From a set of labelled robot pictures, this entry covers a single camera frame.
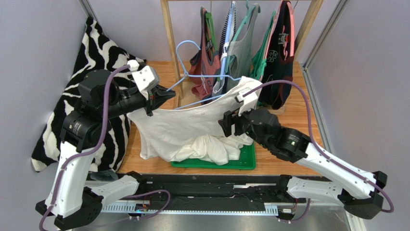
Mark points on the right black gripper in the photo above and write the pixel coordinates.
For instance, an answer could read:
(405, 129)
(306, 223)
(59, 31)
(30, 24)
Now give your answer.
(233, 121)

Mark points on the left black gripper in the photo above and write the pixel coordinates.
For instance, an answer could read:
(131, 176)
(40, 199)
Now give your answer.
(156, 97)

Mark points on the red tank top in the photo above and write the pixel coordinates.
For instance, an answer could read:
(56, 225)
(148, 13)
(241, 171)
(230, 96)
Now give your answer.
(205, 64)

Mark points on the green plastic hanger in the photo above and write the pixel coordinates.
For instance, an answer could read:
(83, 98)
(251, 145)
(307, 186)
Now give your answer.
(210, 31)

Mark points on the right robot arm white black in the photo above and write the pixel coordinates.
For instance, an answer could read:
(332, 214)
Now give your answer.
(356, 190)

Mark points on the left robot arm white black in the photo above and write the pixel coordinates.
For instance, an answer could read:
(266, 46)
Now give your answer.
(70, 201)

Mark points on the light blue plastic hanger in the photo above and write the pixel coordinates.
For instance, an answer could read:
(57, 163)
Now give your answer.
(227, 31)

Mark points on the green tank top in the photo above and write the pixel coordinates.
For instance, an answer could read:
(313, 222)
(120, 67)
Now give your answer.
(259, 60)

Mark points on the grey tank top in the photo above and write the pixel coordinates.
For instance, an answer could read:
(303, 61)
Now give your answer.
(240, 49)

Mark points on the navy maroon tank top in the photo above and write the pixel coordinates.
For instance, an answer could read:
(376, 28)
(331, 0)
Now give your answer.
(276, 69)

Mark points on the blue white striped tank top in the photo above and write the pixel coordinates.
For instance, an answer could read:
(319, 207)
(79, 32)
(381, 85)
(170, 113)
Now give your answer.
(220, 84)

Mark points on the pink plastic hanger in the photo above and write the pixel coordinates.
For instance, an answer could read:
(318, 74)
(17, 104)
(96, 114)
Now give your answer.
(286, 26)

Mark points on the teal plastic hanger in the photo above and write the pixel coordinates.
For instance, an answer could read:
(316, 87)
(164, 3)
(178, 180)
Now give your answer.
(237, 40)

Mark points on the green plastic tray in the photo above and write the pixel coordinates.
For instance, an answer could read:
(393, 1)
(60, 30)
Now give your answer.
(247, 161)

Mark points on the wooden clothes rack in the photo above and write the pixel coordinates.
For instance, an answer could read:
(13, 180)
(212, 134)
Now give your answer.
(181, 96)

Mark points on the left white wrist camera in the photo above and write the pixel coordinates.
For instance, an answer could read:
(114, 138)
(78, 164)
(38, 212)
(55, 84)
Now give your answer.
(145, 77)

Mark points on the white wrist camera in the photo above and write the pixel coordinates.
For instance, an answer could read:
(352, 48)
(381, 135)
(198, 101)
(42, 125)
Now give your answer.
(247, 102)
(145, 77)

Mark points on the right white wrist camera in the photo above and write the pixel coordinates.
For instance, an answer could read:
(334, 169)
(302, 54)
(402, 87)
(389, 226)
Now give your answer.
(247, 102)

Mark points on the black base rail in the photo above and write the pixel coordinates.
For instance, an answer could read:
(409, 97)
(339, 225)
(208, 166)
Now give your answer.
(145, 195)

